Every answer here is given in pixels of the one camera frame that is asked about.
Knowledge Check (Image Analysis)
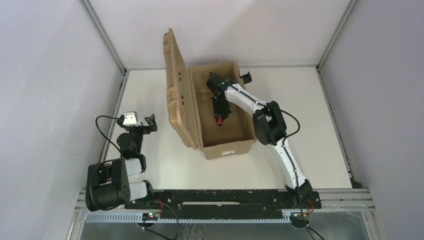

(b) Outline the red black screwdriver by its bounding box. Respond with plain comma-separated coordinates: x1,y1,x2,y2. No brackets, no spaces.
216,116,223,126

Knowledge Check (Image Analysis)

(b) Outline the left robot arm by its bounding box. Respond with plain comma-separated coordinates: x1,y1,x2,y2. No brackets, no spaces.
85,111,158,212

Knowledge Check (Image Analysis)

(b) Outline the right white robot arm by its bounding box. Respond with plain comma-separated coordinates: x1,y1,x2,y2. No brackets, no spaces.
206,72,313,206

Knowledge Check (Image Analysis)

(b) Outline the tan plastic storage bin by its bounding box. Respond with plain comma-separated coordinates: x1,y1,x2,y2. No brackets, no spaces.
163,28,257,160

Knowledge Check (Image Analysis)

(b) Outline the upper black bin latch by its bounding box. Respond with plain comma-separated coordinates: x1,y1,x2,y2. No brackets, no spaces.
239,71,253,85

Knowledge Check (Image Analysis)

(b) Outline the left control board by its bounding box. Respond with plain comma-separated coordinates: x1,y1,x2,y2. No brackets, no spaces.
141,212,160,222

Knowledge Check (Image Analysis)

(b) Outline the control board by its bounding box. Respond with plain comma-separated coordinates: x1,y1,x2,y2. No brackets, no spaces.
141,212,160,222
289,212,312,221

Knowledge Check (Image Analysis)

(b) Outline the right control board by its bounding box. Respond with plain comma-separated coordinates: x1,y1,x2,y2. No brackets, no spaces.
289,212,312,221

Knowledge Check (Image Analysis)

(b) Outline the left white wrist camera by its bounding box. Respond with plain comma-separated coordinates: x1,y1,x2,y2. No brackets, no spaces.
122,111,138,127

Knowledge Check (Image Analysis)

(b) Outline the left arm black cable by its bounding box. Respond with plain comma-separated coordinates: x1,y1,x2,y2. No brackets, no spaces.
85,115,125,212

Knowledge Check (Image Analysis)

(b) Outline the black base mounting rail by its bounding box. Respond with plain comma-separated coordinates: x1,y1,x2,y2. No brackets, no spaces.
124,189,322,219

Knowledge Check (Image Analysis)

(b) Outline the slotted grey cable duct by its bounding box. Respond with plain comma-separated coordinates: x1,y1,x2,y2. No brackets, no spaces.
85,212,292,224

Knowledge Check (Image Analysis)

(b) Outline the left aluminium frame post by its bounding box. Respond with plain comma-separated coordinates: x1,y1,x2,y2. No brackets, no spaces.
79,0,127,75

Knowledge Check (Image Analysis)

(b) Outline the aluminium frame post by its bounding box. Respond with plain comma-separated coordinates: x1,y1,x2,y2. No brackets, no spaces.
79,0,127,75
316,0,358,72

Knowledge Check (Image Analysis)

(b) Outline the right aluminium frame post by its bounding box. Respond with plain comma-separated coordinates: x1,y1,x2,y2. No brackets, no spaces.
316,0,358,72

